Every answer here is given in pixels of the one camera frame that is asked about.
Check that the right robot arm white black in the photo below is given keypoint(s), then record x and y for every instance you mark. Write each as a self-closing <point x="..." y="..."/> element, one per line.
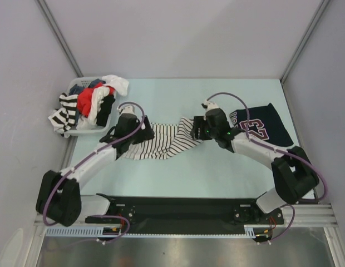
<point x="293" y="174"/>

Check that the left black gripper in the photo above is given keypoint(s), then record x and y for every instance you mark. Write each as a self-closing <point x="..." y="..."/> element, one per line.
<point x="144" y="134"/>

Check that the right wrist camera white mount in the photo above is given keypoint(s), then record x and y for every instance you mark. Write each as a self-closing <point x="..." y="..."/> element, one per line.
<point x="208" y="106"/>

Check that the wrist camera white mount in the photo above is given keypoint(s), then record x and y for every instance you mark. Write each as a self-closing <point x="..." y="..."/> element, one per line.
<point x="208" y="106"/>
<point x="128" y="109"/>

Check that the grey blue tank top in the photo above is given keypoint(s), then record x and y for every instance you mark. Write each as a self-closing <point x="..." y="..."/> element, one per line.
<point x="78" y="85"/>

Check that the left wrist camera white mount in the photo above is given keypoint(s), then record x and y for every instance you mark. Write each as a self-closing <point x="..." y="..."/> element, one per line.
<point x="128" y="109"/>

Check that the black white striped tank top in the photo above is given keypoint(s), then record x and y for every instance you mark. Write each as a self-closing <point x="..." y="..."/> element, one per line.
<point x="64" y="118"/>

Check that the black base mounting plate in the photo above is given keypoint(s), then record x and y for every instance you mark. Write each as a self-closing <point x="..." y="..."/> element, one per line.
<point x="186" y="216"/>

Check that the navy tank top red trim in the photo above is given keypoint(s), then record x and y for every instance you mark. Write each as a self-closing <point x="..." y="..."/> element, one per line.
<point x="264" y="123"/>

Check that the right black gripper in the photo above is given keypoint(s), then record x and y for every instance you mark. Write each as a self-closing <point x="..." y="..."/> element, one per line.
<point x="199" y="122"/>

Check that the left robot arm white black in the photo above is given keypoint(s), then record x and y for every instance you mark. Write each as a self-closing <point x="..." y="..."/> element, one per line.
<point x="59" y="197"/>

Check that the grey plastic laundry basket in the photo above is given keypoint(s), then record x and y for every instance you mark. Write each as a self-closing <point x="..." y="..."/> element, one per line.
<point x="98" y="129"/>

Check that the aluminium extrusion rail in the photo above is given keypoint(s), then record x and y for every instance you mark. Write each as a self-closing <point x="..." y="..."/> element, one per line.
<point x="305" y="215"/>

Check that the thin striped white tank top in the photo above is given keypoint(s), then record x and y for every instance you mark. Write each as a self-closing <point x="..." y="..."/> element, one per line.
<point x="169" y="141"/>

